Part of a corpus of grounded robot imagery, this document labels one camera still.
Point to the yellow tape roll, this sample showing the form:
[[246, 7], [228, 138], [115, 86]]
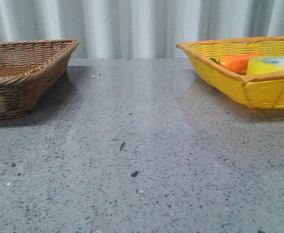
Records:
[[265, 64]]

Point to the white pleated curtain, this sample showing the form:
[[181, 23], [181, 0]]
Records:
[[138, 28]]

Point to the orange toy carrot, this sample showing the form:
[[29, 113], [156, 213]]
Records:
[[235, 63]]

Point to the brown wicker basket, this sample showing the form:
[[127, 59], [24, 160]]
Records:
[[28, 69]]

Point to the yellow woven basket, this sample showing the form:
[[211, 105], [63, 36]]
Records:
[[264, 91]]

